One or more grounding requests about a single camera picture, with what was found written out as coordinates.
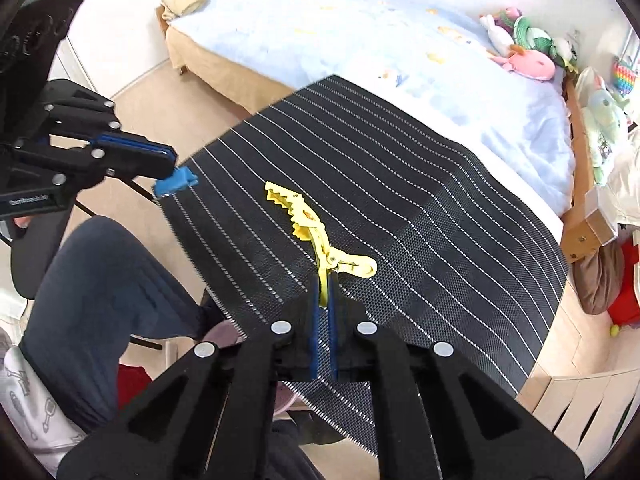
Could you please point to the bed with blue cover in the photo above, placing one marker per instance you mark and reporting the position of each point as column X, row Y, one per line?
column 350, row 35

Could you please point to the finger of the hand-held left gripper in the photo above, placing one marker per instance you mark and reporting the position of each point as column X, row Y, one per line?
column 135, row 166
column 135, row 142

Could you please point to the white drawer unit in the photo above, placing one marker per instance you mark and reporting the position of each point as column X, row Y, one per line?
column 590, row 420

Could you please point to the white printed cloth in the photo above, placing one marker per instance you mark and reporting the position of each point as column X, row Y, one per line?
column 35, row 410

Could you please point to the small blue clip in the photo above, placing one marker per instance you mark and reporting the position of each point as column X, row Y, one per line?
column 175, row 183

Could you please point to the white green duck plush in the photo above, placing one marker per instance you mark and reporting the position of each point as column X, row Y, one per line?
column 562, row 50

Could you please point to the beige bed base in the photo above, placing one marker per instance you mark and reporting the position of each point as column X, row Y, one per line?
column 225, row 75

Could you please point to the beige folded cloth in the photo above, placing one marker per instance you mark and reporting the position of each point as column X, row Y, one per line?
column 185, row 2

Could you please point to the yellow hair clip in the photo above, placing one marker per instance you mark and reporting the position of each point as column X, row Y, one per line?
column 307, row 220

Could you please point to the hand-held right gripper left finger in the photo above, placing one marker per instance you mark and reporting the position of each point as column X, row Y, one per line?
column 314, row 330

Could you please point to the person's leg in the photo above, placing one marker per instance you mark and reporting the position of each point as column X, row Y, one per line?
column 100, row 300

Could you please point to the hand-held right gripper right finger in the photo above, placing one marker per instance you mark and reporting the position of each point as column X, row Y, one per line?
column 334, row 335

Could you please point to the white plush toy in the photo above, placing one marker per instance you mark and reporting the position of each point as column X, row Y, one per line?
column 497, row 35

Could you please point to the red fabric item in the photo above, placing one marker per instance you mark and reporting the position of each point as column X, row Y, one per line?
column 132, row 380

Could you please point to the black striped mat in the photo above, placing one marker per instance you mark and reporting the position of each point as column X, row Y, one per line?
column 425, row 210

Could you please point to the green striped plush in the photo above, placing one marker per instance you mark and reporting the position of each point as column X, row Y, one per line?
column 532, row 35

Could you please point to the pink purple plush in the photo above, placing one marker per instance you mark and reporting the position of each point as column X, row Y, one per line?
column 510, row 16

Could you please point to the large pastel unicorn plush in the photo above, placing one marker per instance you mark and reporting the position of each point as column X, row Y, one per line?
column 602, row 115

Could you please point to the clear plastic bag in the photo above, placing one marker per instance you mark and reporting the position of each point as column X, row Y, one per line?
column 625, row 185

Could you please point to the pink fish plush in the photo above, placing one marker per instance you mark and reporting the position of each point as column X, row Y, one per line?
column 532, row 65

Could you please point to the wooden bed frame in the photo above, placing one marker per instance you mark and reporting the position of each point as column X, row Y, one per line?
column 575, row 240

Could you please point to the brown round bag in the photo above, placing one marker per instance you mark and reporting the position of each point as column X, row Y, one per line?
column 597, row 280

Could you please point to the colourful bubble bag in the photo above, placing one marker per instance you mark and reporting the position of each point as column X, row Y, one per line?
column 625, row 76

